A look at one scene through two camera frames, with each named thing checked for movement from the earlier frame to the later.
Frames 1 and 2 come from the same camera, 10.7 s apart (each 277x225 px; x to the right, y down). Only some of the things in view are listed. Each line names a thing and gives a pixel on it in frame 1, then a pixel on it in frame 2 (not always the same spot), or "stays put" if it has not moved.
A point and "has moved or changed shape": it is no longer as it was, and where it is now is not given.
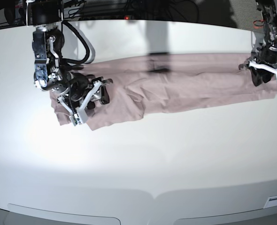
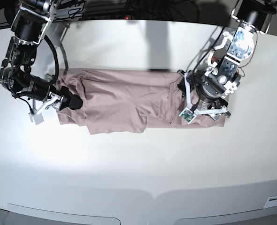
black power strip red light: x=108 y=17 stays put
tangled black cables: x=128 y=10 stays put
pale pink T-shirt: x=116 y=91 has moved or changed shape
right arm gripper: x=269 y=57 to x=203 y=94
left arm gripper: x=81 y=87 to x=43 y=97
